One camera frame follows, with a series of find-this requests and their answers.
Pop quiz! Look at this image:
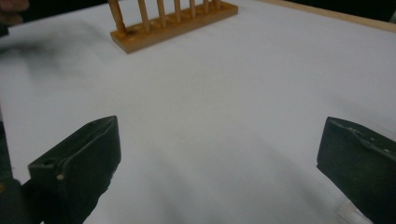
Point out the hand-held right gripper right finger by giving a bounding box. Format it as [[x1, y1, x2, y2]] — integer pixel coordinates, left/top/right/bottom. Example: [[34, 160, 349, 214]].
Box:
[[317, 117, 396, 224]]

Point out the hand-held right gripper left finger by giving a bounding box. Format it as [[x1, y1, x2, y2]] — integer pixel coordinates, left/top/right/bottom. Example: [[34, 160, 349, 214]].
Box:
[[28, 115, 121, 224]]

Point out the wooden test tube rack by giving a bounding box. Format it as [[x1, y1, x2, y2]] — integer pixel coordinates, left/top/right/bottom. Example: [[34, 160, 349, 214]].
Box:
[[106, 0, 239, 54]]

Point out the white table mat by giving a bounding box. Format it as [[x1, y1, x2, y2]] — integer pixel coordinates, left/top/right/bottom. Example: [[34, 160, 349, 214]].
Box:
[[0, 0, 396, 224]]

